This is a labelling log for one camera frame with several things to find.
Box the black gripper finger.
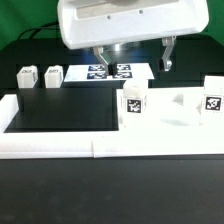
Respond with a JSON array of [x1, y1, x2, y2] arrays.
[[93, 46, 117, 76], [159, 36, 176, 72]]

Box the white square tabletop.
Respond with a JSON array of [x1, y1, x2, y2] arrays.
[[116, 87, 203, 130]]

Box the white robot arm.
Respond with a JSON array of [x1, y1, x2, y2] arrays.
[[57, 0, 209, 75]]

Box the white marker board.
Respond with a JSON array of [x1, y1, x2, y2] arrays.
[[64, 63, 154, 82]]

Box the white U-shaped obstacle fence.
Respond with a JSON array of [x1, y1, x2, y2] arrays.
[[0, 90, 224, 159]]

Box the black cable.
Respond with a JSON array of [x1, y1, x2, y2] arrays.
[[18, 21, 59, 40]]

